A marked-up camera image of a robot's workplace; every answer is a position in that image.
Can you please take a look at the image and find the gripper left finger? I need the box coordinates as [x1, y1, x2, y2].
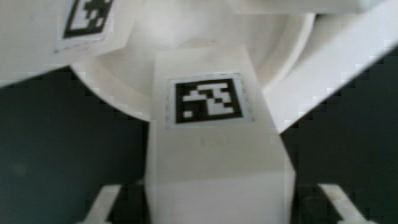
[76, 184, 144, 224]

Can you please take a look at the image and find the white stool leg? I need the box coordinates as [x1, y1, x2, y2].
[146, 45, 295, 224]
[0, 0, 144, 88]
[227, 0, 375, 14]

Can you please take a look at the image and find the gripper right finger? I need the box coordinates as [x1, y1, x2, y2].
[291, 183, 380, 224]

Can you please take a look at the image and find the white L-shaped fence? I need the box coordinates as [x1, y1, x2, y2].
[265, 0, 398, 132]

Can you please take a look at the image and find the white round stool seat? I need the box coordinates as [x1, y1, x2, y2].
[71, 0, 316, 120]

